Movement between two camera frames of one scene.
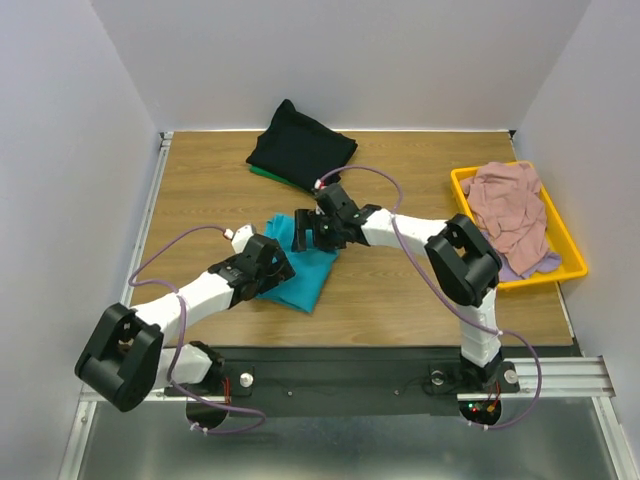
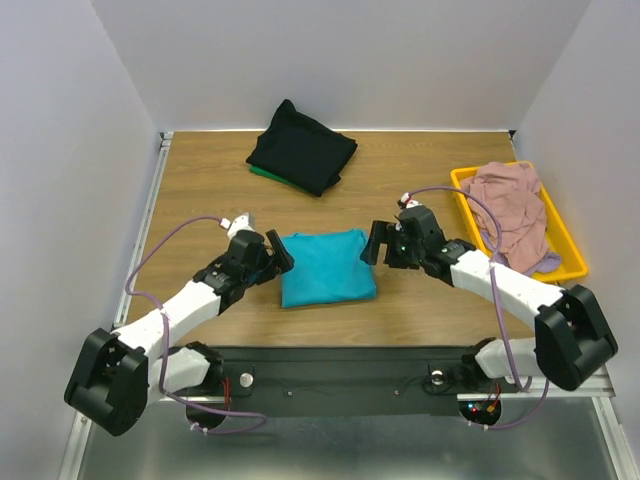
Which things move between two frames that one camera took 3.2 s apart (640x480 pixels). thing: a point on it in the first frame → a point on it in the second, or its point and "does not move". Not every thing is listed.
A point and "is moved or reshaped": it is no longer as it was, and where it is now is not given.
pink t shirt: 505,200 does not move
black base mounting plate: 347,380 does not move
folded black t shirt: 301,151 does not move
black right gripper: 310,230 → 390,248
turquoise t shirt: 313,268 is moved or reshaped
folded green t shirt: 263,173 does not move
